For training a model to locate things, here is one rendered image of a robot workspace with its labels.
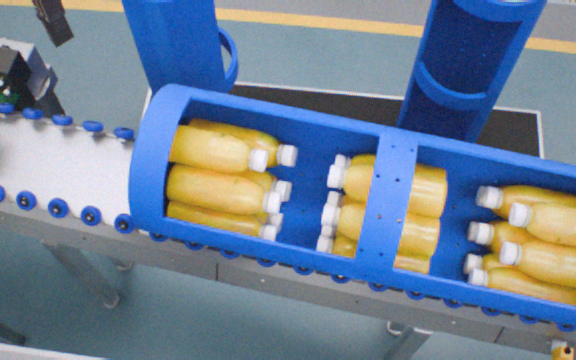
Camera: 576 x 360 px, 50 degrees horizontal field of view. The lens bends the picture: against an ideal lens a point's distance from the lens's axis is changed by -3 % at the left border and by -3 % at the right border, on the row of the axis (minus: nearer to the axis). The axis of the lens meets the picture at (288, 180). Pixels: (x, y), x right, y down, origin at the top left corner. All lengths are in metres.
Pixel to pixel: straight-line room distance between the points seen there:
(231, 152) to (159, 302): 1.24
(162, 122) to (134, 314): 1.28
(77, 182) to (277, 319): 1.02
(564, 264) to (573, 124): 1.65
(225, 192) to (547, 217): 0.55
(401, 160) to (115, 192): 0.64
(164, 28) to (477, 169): 0.84
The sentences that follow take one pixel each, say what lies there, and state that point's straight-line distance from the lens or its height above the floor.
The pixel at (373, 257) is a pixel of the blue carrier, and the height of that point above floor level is 1.15.
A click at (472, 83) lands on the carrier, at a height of 0.37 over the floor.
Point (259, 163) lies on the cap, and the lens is 1.11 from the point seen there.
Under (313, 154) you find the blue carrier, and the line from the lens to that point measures 1.29.
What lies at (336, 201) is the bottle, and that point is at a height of 1.08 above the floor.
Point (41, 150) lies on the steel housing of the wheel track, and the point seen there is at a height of 0.93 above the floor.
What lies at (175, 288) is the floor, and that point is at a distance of 2.28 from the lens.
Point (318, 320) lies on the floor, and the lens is 2.21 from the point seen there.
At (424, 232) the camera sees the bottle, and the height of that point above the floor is 1.15.
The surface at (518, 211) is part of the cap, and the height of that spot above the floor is 1.17.
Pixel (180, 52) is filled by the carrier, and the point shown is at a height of 0.82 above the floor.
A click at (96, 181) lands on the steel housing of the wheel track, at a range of 1.43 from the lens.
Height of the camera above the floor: 2.15
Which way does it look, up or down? 64 degrees down
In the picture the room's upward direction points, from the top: straight up
